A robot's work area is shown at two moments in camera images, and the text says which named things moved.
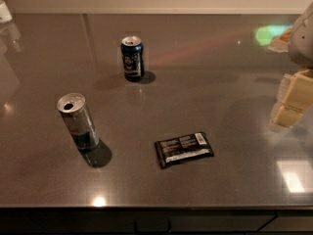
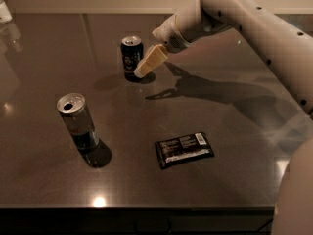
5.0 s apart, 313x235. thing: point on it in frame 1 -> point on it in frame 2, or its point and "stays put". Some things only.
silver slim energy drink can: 72,106 stays put
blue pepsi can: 133,58 stays put
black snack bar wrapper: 188,147 stays put
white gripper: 302,41 -> 173,38
